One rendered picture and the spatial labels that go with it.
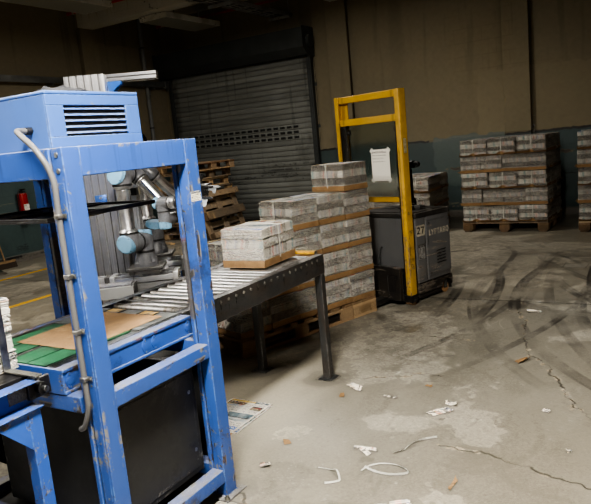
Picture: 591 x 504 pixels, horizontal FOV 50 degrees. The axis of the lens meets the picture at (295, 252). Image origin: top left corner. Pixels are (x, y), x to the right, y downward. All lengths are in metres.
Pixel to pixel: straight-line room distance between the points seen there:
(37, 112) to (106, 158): 0.29
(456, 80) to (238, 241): 7.81
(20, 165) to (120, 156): 0.33
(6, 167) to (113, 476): 1.12
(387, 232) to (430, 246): 0.40
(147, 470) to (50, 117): 1.37
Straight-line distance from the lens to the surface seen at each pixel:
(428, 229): 5.81
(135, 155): 2.40
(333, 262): 5.15
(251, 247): 3.66
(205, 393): 2.84
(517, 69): 10.76
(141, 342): 2.65
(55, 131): 2.41
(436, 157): 11.17
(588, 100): 10.67
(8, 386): 2.37
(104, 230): 4.31
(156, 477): 2.74
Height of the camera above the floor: 1.49
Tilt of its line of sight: 10 degrees down
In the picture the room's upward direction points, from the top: 5 degrees counter-clockwise
